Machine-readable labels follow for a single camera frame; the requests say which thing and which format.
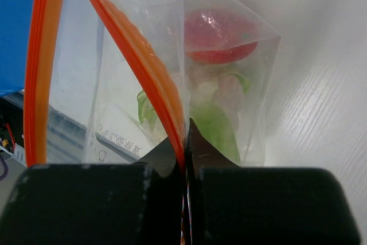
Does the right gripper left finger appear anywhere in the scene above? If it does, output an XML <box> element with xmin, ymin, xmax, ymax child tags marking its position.
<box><xmin>1</xmin><ymin>140</ymin><xmax>183</xmax><ymax>244</ymax></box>

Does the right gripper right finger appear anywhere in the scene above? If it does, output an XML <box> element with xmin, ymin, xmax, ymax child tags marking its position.
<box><xmin>186</xmin><ymin>122</ymin><xmax>361</xmax><ymax>244</ymax></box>

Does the white green toy cabbage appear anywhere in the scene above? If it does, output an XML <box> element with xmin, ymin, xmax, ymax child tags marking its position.
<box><xmin>136</xmin><ymin>63</ymin><xmax>252</xmax><ymax>164</ymax></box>

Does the clear zip top bag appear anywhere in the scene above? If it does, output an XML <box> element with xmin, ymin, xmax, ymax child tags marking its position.
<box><xmin>23</xmin><ymin>0</ymin><xmax>282</xmax><ymax>245</ymax></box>

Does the red orange toy mango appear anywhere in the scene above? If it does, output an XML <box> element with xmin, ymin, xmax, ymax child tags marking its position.
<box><xmin>184</xmin><ymin>9</ymin><xmax>259</xmax><ymax>65</ymax></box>

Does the blue plastic tray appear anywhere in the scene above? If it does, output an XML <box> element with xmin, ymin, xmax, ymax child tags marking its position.
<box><xmin>0</xmin><ymin>0</ymin><xmax>33</xmax><ymax>96</ymax></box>

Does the aluminium mounting rail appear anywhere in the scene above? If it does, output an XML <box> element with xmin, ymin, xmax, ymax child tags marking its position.
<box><xmin>1</xmin><ymin>92</ymin><xmax>86</xmax><ymax>166</ymax></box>

